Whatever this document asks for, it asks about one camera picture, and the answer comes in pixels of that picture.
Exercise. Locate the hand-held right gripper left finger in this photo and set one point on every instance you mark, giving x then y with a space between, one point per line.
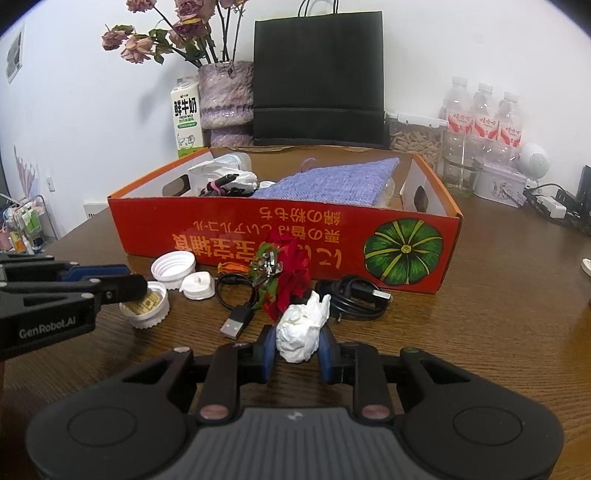
267 355

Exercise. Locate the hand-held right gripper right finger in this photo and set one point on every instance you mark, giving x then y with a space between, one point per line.
325 355

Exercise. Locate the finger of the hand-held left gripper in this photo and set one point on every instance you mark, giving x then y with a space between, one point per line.
92 272
124 288

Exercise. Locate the white tissue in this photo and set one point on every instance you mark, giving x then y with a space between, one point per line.
298 332

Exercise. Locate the large white ribbed lid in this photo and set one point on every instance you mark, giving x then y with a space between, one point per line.
173 270

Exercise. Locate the small white lid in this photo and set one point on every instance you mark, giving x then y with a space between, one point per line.
198 286

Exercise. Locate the red cardboard box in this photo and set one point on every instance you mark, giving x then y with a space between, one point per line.
184 240

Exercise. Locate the artificial red flower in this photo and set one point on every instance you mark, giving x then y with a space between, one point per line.
291 277

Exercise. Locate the white yellow plush toy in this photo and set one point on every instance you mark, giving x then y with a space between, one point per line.
203 173

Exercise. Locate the wooden desktop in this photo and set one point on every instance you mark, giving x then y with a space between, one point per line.
485 323

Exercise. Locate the orange candy wrapper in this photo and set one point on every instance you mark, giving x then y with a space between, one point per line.
233 266

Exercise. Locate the white green milk carton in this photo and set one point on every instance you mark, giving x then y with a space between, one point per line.
187 120

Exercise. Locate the purple marbled vase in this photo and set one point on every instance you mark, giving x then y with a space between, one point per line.
226 92

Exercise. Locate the clear jar of nuts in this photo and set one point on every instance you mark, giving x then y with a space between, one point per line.
415 143

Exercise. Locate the dried rose bouquet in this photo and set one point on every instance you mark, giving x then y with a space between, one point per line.
138 46

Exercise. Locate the white tin box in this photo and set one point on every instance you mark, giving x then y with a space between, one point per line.
498 182

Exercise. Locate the white power strip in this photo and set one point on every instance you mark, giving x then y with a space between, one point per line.
549 205

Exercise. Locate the red label water bottle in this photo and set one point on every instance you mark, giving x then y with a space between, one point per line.
509 129
457 115
485 120

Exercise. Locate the small white round cap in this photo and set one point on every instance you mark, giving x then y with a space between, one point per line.
586 267

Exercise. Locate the black power strip with plugs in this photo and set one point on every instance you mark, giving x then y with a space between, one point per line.
577 221

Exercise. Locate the white round speaker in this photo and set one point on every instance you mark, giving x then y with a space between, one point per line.
533 159

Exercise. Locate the black paper bag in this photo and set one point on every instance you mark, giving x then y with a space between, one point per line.
318 69

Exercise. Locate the white wall socket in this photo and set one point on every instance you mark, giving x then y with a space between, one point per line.
51 182

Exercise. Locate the pink wall decoration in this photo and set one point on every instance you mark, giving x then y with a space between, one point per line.
25 170

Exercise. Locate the wall picture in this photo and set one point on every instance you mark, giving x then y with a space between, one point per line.
14 53

